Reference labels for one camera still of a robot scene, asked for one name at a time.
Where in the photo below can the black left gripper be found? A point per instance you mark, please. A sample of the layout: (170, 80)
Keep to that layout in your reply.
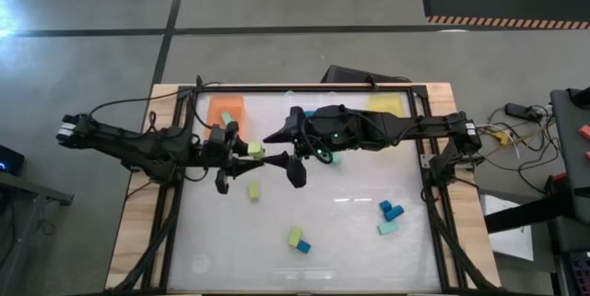
(216, 141)

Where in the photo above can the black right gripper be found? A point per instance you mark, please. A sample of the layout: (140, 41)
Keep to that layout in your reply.
(329, 127)

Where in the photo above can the light green block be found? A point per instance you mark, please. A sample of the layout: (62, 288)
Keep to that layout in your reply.
(253, 191)
(295, 236)
(255, 150)

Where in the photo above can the long blue block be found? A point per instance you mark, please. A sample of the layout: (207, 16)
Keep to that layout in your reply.
(309, 114)
(394, 213)

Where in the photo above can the small blue block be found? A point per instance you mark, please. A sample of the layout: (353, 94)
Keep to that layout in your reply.
(385, 205)
(303, 246)

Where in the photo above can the long mint block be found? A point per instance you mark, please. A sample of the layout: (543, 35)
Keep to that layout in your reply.
(388, 227)

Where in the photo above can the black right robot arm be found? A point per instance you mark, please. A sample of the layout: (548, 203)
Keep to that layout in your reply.
(415, 127)

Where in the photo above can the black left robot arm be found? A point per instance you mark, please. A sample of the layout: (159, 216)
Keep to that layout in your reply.
(138, 144)

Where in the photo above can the orange translucent bin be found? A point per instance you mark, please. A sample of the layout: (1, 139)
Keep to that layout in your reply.
(216, 107)

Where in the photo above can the white work surface sheet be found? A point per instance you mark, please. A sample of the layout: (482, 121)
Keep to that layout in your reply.
(299, 217)

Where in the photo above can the yellow translucent bin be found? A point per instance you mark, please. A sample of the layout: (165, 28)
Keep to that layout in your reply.
(386, 104)

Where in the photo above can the grey desk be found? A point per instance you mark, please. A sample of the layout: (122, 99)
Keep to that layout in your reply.
(27, 190)

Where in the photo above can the black computer with blue lights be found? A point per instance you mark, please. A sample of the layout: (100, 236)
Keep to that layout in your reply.
(9, 160)

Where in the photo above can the black power adapter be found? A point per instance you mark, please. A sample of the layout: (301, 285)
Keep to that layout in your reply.
(521, 111)

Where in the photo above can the white paper sheet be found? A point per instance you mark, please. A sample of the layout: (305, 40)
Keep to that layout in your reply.
(507, 236)

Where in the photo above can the black stand leg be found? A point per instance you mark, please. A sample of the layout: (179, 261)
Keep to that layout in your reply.
(525, 215)

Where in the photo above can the black hazard-striped floor mat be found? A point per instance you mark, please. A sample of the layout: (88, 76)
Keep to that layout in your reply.
(502, 3)

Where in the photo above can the black cart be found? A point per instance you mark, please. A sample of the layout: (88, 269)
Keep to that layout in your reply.
(574, 148)

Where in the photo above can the backlit keyboard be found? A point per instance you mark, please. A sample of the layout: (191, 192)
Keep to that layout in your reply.
(580, 270)

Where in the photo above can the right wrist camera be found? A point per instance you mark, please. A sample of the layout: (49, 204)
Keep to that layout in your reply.
(296, 174)

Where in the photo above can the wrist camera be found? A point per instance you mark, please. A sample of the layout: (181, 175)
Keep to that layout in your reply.
(222, 184)
(296, 174)

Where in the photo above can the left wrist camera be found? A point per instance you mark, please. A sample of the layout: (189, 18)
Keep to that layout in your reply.
(222, 184)

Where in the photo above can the black aluminium table frame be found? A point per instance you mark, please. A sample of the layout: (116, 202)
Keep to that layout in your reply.
(299, 88)

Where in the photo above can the metal frame bracket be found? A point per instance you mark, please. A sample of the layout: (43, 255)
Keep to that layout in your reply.
(425, 161)

